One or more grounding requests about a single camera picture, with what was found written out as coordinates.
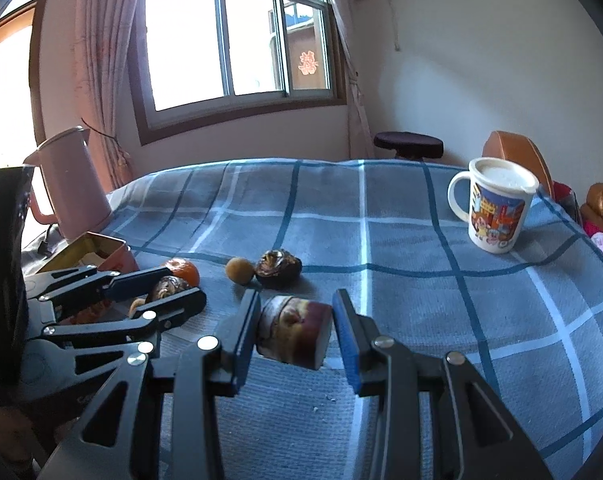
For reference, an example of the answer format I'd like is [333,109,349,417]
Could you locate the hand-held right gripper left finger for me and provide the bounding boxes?
[39,289,262,480]

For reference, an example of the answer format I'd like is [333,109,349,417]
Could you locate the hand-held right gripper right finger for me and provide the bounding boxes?
[332,289,552,480]

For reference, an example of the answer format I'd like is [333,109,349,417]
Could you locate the brown leather sofa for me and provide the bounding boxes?
[579,182,603,231]

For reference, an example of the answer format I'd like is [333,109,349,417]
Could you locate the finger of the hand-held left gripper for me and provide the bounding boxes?
[42,287,208,358]
[26,265,173,323]

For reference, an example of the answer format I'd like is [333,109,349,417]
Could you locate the pink electric kettle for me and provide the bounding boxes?
[23,126,113,242]

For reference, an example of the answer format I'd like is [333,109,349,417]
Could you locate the narrow pink curtain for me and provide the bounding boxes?
[316,0,377,161]

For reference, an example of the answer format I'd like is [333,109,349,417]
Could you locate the sliding glass window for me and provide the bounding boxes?
[129,0,349,148]

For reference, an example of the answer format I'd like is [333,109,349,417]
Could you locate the large orange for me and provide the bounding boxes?
[162,257,201,286]

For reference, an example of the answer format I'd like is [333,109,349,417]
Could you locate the black kettle power cord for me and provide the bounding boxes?
[36,225,57,256]

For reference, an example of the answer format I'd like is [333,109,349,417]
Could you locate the blue plaid tablecloth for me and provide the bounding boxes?
[22,158,603,480]

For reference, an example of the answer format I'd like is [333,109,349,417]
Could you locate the round dark stool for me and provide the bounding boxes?
[373,131,445,162]

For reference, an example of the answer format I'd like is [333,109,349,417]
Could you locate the white air conditioner pipe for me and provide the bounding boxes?
[354,0,402,53]

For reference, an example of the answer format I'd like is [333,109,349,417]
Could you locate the wide pink curtain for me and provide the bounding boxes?
[74,0,150,191]

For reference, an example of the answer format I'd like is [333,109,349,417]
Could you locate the brown wooden door frame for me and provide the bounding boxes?
[0,0,57,146]

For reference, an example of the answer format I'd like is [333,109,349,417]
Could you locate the gold metal tin box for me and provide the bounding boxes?
[34,232,141,326]

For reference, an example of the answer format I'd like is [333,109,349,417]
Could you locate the white cartoon mug with lid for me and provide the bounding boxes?
[447,156,540,255]

